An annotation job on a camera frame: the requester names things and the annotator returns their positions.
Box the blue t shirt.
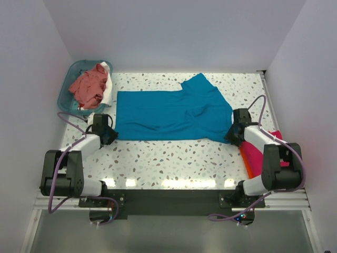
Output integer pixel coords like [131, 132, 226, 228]
[115, 73, 233, 143]

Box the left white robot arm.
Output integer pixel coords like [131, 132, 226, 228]
[40, 114, 118, 207]

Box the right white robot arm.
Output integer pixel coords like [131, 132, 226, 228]
[225, 108, 305, 207]

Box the white t shirt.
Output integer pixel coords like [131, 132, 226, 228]
[77, 60, 114, 110]

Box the salmon pink t shirt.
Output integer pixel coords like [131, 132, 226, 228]
[68, 63, 108, 110]

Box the folded magenta t shirt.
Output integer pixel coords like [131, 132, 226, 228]
[241, 130, 290, 174]

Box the folded orange t shirt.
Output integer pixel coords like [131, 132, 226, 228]
[239, 147, 255, 179]

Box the teal plastic laundry basket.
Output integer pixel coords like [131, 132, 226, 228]
[57, 60, 113, 116]

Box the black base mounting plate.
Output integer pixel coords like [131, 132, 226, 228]
[78, 188, 266, 221]

